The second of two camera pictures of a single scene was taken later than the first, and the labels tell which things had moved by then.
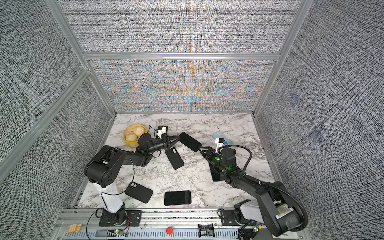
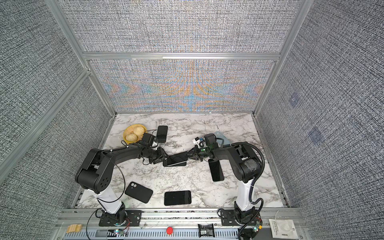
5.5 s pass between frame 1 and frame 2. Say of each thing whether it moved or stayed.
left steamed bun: stayed
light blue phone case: stayed
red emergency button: stayed
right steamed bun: stayed
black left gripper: moved
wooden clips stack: stayed
